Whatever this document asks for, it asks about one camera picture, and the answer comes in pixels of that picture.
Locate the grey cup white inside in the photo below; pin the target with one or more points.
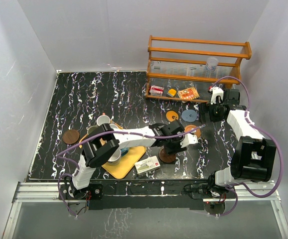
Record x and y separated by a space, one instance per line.
115 158

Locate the yellow grey sponge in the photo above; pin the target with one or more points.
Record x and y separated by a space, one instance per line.
171 93

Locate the orange wooden shelf rack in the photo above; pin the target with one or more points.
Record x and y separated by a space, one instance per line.
178 63

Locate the light wooden coaster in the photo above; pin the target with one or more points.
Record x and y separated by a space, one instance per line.
193 129

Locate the yellow tray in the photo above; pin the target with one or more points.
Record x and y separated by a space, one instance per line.
129 161

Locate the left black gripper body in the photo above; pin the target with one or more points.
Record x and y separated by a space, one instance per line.
173 143

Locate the red white box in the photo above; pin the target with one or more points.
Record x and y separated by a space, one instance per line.
156 90

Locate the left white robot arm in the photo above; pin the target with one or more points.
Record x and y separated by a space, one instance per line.
155 133

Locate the blue silicone coaster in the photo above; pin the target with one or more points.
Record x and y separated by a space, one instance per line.
189 115

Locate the brown white cup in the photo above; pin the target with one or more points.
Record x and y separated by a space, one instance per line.
103 119

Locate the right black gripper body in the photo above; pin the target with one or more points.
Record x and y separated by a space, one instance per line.
215 111

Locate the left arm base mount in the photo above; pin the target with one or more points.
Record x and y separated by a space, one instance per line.
84 196

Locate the orange silicone coaster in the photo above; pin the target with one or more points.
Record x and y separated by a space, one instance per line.
171 116

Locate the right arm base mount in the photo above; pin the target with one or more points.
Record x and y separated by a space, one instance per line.
203 191

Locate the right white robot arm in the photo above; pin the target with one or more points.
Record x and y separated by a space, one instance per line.
254 155

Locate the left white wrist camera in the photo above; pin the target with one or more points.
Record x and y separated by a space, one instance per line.
190 139

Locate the white yellow box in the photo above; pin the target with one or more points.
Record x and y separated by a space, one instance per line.
147 165

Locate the orange snack packet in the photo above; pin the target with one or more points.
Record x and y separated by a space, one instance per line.
189 94

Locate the grey green cup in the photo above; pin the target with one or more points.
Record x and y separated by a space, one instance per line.
91 129

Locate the blue mug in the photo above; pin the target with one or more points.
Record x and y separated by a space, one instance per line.
124 151

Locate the clear plastic cup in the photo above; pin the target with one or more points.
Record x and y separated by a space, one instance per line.
211 63

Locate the dark wooden coaster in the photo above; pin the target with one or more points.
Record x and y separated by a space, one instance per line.
164 157
70 136

